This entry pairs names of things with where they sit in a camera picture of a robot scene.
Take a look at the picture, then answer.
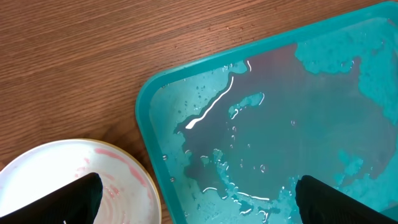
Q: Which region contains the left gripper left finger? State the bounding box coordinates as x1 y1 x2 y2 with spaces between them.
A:
1 172 103 224

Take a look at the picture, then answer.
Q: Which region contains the teal plastic tray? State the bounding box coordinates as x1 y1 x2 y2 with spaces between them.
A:
136 1 397 223

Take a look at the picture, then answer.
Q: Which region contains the light blue plate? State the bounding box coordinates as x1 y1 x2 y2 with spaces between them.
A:
1 139 162 224

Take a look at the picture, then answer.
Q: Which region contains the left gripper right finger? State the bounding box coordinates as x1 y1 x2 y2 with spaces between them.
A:
295 175 397 224

